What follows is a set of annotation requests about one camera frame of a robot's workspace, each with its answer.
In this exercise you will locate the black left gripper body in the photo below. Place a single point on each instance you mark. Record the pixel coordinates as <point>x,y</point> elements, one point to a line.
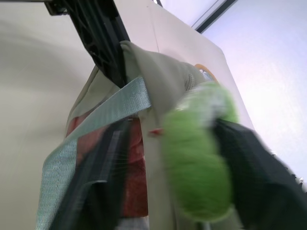
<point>56,6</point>

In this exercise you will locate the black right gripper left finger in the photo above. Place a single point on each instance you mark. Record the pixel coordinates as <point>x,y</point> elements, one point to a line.
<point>96,191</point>

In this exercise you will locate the orange rimmed tape roll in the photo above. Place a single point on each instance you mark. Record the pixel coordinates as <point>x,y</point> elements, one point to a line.
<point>207,72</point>

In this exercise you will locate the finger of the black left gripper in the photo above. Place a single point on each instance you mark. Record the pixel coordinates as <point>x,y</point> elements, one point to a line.
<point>100,40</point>

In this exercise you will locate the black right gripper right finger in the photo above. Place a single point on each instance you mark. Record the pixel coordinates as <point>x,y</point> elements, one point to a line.
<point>259,182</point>

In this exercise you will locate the pale green fabric pouch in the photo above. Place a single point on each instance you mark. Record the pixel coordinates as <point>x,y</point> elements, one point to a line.
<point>165,79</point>

